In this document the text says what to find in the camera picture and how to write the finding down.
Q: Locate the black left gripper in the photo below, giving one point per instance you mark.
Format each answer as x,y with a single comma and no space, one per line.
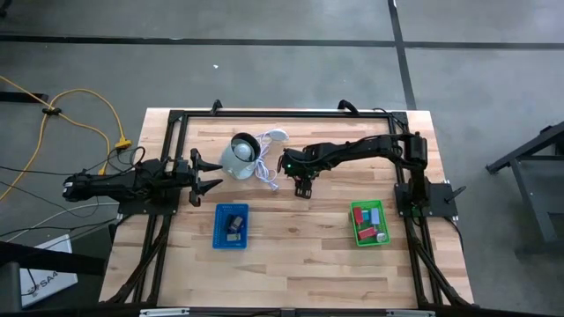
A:
185,185

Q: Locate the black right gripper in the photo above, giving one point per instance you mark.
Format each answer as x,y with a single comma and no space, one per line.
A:
299,163

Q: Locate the black box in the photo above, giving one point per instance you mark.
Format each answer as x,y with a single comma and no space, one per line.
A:
231,223

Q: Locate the grey-blue power adapter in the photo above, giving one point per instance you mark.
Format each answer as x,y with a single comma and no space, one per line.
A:
375,216

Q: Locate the purple white charger cube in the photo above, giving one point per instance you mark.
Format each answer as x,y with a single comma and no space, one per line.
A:
381,237

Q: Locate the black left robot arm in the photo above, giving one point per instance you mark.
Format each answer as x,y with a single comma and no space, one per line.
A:
110,185

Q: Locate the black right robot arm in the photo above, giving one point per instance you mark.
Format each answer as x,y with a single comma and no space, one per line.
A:
365,147

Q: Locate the white desk lamp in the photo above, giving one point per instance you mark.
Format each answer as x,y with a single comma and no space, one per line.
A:
233,167

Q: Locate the white lamp bulb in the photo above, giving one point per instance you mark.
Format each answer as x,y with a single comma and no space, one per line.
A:
242,151

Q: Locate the blue plastic basket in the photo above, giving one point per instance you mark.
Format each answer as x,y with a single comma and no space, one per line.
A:
220,242

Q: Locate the green plastic basket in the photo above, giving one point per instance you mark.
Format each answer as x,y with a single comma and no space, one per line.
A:
384,218

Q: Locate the black floor tape strip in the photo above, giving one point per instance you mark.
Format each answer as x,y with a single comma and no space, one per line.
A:
176,41
398,44

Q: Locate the black beam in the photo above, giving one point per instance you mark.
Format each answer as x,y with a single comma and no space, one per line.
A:
53,260

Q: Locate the white labelled box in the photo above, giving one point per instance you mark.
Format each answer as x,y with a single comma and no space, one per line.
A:
48,273

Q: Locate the black floor bar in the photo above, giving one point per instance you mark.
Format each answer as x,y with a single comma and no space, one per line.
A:
22,97

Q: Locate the black metal stand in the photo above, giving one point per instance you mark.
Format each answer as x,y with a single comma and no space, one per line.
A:
542,198

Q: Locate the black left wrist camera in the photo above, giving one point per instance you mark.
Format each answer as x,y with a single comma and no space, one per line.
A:
182,165

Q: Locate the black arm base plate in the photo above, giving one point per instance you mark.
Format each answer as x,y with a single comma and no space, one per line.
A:
440,198
150,207

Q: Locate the black frame clamp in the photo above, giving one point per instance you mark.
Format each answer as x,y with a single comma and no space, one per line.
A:
217,106

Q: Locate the black aluminium table frame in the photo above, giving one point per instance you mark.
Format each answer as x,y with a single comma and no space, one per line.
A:
264,113

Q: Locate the silver metal bracket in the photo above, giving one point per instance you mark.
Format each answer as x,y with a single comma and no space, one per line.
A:
410,313
163,312

